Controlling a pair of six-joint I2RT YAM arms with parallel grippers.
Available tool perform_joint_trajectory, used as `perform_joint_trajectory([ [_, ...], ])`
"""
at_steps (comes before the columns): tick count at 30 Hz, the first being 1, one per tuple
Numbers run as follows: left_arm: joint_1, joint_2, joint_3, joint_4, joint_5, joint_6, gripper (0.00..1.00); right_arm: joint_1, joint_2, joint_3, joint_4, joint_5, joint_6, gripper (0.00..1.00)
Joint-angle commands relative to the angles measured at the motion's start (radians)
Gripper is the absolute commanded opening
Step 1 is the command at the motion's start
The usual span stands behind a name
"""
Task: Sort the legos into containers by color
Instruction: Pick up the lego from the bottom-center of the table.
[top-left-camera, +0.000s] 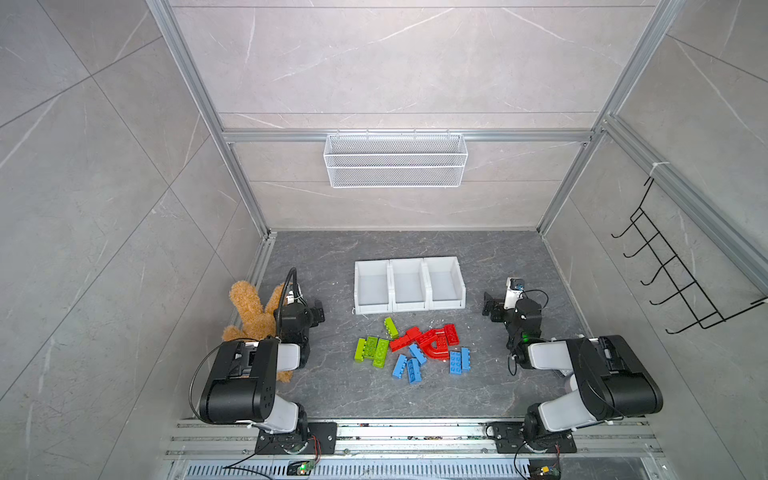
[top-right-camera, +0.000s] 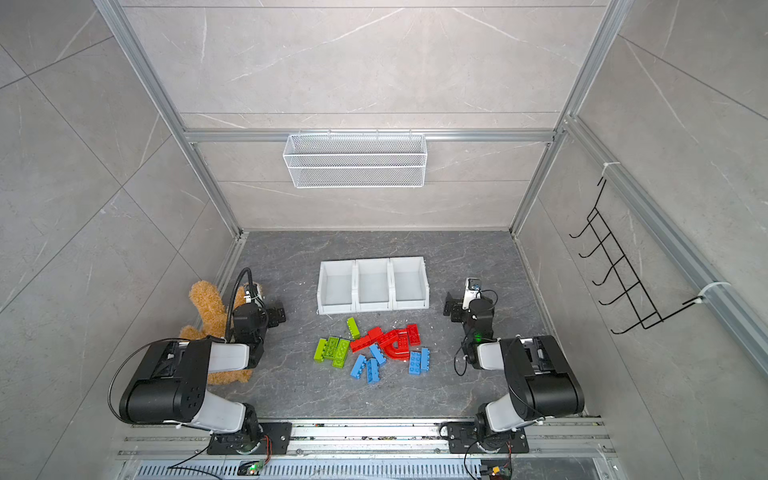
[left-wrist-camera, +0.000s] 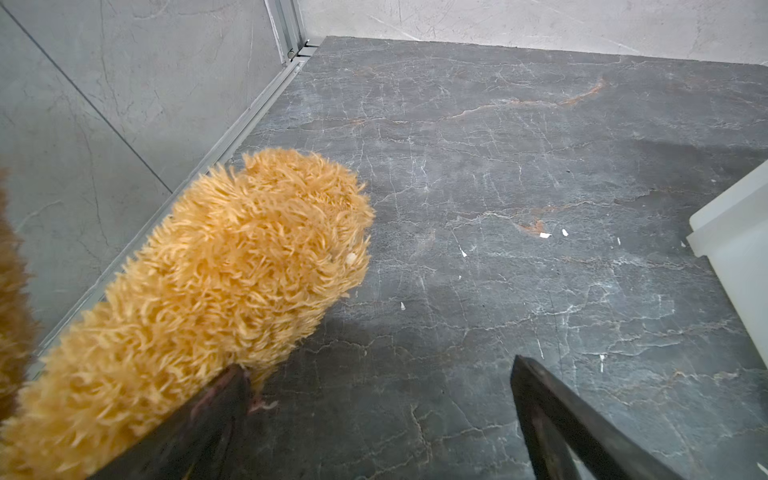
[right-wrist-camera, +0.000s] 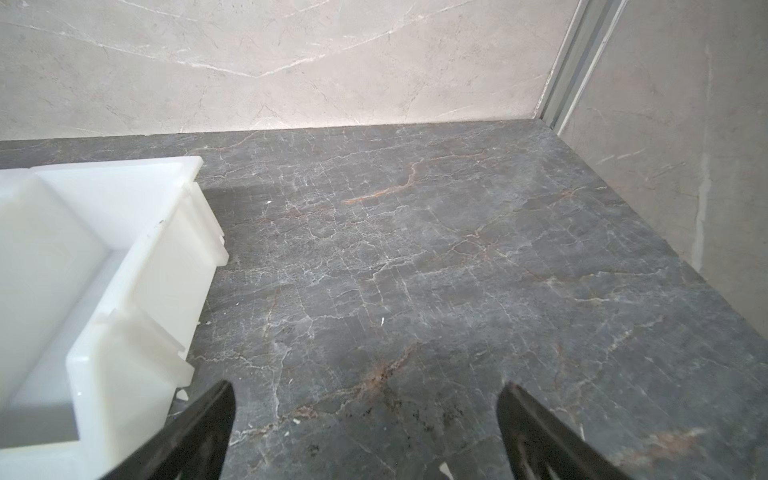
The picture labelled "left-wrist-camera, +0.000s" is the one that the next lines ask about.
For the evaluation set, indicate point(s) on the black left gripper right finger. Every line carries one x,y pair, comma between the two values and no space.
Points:
558,425

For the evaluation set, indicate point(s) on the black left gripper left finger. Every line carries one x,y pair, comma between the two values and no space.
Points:
200,440

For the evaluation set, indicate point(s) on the brown plush teddy bear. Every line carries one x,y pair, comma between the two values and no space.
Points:
243,268

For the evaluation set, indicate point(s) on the white left plastic bin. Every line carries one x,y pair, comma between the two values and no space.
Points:
731,231

